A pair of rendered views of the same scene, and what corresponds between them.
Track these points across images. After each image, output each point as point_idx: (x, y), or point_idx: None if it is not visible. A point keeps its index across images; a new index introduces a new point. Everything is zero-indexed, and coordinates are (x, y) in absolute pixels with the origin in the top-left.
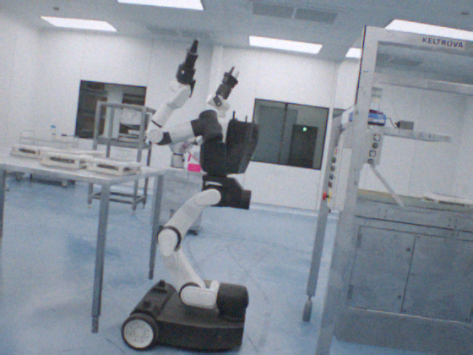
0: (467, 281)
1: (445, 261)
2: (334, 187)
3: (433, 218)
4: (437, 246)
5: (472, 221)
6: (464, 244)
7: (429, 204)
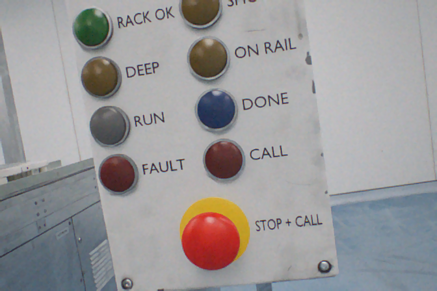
0: (75, 285)
1: (45, 278)
2: (321, 147)
3: (16, 214)
4: (27, 262)
5: (58, 190)
6: (54, 234)
7: (2, 189)
